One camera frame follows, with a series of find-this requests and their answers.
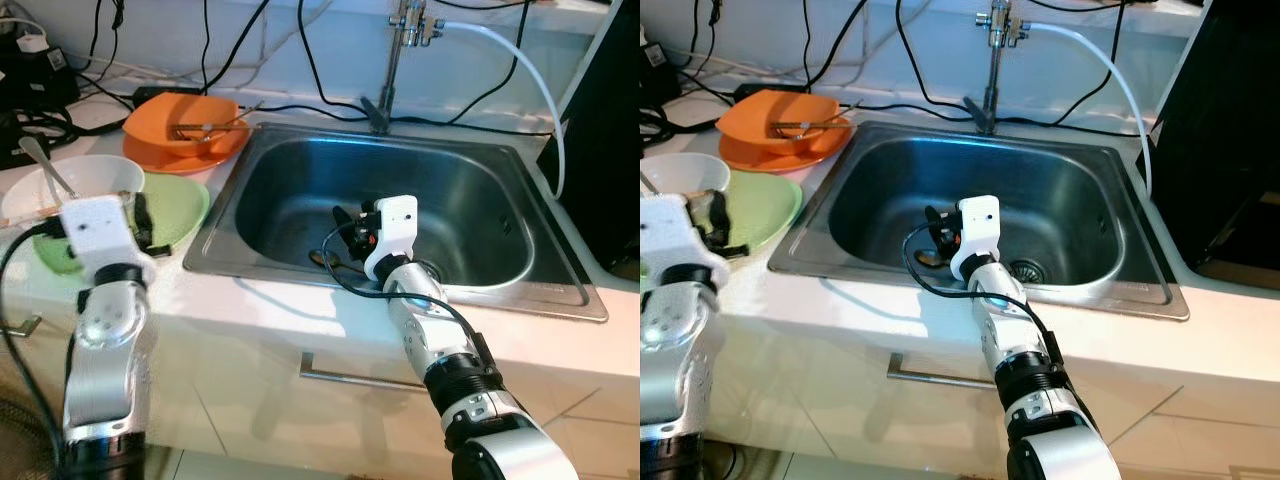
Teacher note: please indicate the green plate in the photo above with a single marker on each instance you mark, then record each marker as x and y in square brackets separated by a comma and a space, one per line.
[775, 210]
[180, 210]

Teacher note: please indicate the long metal spoon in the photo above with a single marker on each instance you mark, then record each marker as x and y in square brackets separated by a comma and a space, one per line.
[40, 160]

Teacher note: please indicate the black tall appliance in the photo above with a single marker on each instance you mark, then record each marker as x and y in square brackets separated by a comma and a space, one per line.
[1220, 130]
[600, 130]

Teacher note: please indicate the stainless steel sink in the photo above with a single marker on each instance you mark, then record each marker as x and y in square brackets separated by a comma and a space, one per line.
[890, 190]
[300, 190]

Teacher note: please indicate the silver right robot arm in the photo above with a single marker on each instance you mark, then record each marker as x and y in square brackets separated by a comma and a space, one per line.
[440, 340]
[1020, 340]

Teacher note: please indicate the orange bowl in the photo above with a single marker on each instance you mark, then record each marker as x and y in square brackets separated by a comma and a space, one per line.
[160, 115]
[760, 112]

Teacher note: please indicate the flat black adapter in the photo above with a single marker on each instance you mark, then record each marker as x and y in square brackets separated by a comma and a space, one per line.
[765, 90]
[165, 92]

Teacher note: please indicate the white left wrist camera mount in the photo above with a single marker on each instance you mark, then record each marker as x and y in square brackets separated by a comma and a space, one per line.
[95, 230]
[670, 235]

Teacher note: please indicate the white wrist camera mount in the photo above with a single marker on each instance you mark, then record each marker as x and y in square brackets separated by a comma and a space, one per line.
[395, 225]
[980, 225]
[670, 235]
[95, 230]

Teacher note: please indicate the chrome faucet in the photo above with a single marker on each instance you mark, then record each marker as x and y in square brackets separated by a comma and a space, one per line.
[392, 70]
[992, 70]

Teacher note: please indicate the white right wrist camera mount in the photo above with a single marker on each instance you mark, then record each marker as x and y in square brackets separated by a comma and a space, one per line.
[395, 225]
[980, 225]

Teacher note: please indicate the white bowl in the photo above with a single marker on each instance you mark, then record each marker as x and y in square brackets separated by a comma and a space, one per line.
[680, 172]
[90, 180]

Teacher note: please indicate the black labelled power adapter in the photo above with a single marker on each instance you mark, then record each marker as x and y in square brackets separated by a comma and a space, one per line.
[45, 85]
[660, 75]

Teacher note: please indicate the orange plate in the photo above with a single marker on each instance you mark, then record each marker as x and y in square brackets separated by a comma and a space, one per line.
[780, 160]
[180, 160]

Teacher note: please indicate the cream sink counter cabinet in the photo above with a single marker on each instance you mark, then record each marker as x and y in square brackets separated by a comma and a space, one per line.
[850, 420]
[250, 420]

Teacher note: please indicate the round metal sink strainer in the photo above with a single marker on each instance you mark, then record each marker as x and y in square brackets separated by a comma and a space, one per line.
[1030, 270]

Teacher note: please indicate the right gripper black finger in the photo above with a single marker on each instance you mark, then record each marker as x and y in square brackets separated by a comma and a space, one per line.
[345, 216]
[934, 215]

